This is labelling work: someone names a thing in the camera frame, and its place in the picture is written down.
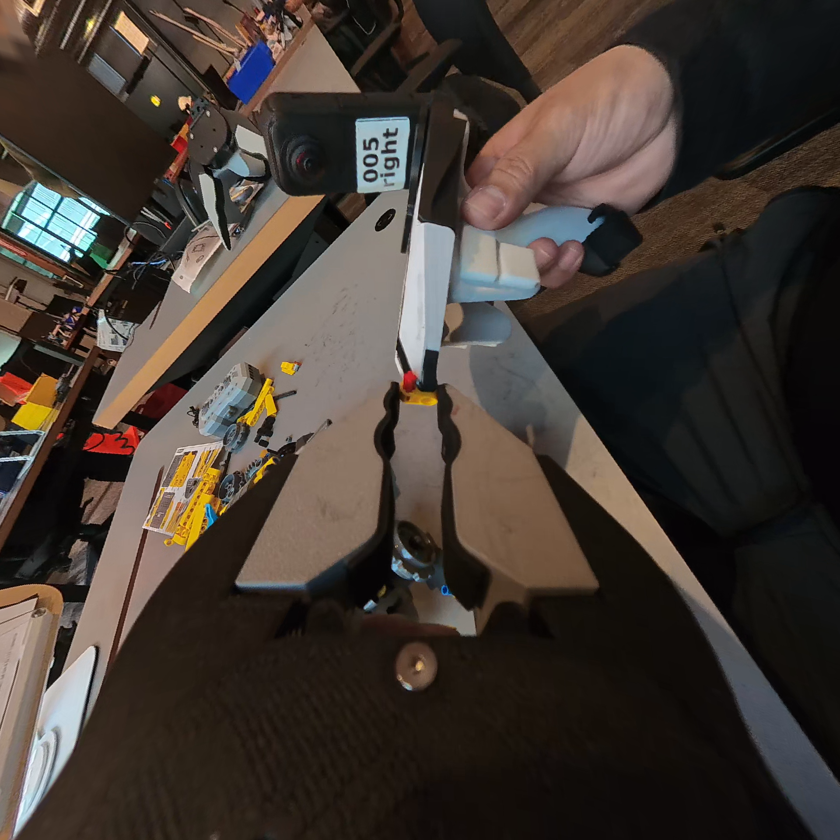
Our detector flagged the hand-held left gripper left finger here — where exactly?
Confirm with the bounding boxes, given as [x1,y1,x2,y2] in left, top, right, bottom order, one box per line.
[234,384,403,613]

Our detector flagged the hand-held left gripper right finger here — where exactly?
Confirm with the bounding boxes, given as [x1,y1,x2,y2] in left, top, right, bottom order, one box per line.
[436,384,601,634]

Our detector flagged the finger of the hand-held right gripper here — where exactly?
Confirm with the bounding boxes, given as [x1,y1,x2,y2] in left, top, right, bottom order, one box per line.
[394,220,459,389]

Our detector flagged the person's right forearm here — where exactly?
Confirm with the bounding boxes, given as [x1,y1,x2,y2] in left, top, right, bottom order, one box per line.
[617,0,840,204]

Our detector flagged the grey desk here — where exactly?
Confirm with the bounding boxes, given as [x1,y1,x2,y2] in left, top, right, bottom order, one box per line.
[62,190,840,840]

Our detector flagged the person's right hand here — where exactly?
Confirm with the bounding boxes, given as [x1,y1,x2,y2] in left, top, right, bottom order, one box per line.
[461,43,680,291]

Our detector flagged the yellow toy brick car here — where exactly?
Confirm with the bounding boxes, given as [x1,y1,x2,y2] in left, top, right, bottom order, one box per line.
[163,430,454,618]

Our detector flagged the yellow beam assembly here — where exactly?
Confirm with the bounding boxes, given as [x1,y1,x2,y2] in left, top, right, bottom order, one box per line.
[239,381,277,427]

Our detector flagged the yellow sticker sheet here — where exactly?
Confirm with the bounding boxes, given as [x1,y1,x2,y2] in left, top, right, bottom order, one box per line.
[143,441,227,532]

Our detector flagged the grey brick battery box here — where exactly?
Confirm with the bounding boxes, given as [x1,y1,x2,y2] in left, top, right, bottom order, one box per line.
[197,364,263,437]

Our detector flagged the blue storage bin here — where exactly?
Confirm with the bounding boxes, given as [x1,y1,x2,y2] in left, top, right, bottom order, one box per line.
[226,41,277,105]

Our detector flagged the long grey table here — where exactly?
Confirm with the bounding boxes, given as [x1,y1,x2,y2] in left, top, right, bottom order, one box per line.
[92,26,361,429]

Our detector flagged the red black printed bag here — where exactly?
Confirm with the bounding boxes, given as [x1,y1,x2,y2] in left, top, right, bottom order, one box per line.
[82,427,142,457]

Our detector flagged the white paper sheet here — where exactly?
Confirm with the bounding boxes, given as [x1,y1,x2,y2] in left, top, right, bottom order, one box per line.
[171,222,227,294]

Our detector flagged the person's dark clothed body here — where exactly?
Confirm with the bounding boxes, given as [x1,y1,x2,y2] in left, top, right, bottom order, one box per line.
[545,187,840,775]

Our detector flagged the printed paper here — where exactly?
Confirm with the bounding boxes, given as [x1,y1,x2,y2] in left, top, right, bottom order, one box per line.
[96,310,137,353]

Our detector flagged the yellow storage bin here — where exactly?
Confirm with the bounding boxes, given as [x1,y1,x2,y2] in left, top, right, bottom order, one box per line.
[12,374,61,431]

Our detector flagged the wooden board with printed sheet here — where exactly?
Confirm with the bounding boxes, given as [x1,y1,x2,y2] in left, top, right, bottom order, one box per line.
[0,584,64,828]

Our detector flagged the window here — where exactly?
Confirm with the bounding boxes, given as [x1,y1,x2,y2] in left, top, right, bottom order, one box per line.
[0,180,109,265]

